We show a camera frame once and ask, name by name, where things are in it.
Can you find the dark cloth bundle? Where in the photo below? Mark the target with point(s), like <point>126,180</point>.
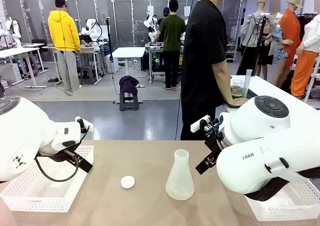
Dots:
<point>128,83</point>

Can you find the long white desk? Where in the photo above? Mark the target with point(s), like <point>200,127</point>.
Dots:
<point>17,51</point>

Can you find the person in green shirt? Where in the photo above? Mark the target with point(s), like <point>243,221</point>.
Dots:
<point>172,33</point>

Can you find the black camera tripod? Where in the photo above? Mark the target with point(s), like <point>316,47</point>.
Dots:
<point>260,35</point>

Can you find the person in yellow hoodie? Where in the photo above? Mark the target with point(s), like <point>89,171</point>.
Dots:
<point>63,30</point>

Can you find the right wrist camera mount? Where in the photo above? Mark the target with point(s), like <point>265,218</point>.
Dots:
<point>200,124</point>

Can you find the white round flask cap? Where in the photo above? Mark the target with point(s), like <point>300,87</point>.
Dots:
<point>127,182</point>

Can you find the black step stool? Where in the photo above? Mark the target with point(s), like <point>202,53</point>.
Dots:
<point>128,102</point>

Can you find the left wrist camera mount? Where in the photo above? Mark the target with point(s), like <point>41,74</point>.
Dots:
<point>86,125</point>

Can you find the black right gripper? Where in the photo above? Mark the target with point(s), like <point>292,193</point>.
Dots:
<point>215,140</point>

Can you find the black light stand pole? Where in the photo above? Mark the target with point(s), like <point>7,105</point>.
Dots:
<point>109,43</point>

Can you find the clear plastic measuring beaker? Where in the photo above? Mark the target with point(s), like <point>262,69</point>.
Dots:
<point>238,88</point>

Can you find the clear graduated cylinder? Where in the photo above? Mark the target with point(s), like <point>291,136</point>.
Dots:
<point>247,83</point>

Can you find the white shoe rack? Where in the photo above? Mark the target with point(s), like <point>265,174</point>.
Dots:
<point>231,53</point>

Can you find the small white standing desk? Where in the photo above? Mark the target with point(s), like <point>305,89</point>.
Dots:
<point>128,51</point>

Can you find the mannequin in orange trousers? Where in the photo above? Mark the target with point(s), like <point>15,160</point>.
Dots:
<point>306,65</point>

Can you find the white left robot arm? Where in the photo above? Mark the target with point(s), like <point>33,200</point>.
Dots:
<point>25,130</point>

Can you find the mannequin in orange dress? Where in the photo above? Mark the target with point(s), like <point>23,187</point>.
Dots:
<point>290,30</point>

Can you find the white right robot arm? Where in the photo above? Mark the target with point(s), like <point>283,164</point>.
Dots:
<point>262,161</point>

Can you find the figure in floral blue shirt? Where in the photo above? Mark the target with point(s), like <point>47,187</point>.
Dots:
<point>277,40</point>

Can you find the person's right hand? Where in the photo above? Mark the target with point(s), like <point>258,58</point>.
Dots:
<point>237,101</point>

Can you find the grey step stool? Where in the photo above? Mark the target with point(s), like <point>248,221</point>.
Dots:
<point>87,75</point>

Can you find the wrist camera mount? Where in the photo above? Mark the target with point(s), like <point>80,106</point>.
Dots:
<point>86,125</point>
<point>200,124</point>

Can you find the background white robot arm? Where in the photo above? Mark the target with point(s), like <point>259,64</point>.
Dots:
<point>151,25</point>
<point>13,30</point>
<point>91,30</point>

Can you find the white perforated plastic basket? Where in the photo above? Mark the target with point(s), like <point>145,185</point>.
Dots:
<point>287,208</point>
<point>40,193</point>

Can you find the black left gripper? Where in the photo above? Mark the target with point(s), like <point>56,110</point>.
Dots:
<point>56,155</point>

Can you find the translucent plastic conical flask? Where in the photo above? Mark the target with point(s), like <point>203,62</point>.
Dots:
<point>180,183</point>

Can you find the mannequin in grey shirt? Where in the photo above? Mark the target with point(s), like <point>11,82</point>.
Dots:
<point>252,28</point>

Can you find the person's right forearm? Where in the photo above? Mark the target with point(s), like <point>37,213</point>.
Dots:
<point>223,88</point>

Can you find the person in black t-shirt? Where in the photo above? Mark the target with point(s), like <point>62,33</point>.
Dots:
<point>200,60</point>

